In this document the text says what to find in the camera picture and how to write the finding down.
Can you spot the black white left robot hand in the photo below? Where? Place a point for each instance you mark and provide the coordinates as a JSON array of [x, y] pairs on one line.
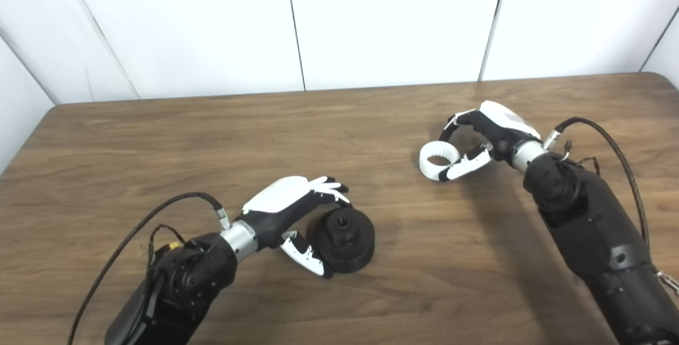
[[278, 196]]

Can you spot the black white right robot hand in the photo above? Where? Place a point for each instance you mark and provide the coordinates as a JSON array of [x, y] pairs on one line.
[[504, 130]]

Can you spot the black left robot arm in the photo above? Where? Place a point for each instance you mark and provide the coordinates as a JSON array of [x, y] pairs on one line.
[[191, 281]]

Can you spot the round black plastic part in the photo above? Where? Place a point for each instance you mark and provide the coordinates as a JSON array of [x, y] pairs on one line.
[[353, 252]]

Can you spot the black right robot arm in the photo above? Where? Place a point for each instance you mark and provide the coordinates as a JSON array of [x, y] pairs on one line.
[[604, 233]]

